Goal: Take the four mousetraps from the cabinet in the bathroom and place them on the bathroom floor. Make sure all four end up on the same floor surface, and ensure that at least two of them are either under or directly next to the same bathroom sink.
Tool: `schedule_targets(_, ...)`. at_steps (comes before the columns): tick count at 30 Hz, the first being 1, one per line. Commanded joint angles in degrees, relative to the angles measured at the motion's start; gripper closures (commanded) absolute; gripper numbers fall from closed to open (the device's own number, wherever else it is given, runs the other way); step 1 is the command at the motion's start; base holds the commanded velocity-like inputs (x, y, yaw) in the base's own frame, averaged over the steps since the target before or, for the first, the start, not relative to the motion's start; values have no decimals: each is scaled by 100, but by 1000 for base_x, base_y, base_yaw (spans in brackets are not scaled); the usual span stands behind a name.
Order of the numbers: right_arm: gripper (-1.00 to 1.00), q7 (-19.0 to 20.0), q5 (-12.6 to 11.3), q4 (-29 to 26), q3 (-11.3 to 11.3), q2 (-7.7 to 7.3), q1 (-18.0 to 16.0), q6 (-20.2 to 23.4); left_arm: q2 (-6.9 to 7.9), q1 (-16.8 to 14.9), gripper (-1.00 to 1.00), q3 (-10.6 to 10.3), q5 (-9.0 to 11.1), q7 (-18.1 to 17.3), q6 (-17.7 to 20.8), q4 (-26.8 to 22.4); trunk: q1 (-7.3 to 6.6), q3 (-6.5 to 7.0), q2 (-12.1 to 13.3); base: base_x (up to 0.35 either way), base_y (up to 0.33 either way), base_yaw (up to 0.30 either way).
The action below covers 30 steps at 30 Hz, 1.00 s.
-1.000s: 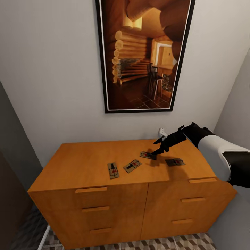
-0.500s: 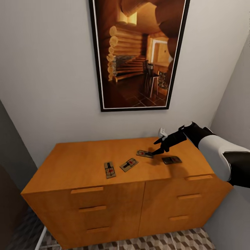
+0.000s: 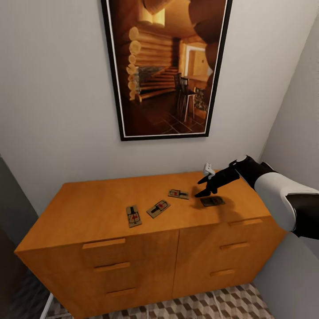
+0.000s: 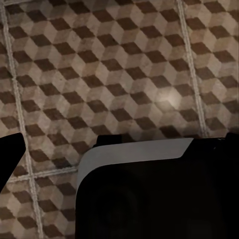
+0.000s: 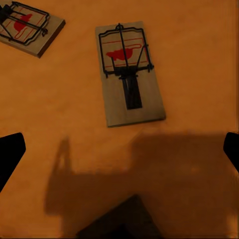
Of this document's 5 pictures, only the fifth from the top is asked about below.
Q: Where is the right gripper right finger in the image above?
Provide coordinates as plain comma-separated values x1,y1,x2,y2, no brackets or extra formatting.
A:
223,132,239,172

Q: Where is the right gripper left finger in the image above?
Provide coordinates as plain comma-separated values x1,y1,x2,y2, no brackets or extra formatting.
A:
0,132,26,191

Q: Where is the mousetrap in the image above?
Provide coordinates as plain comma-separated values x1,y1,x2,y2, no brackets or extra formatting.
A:
0,0,66,58
76,194,164,239
95,21,167,128

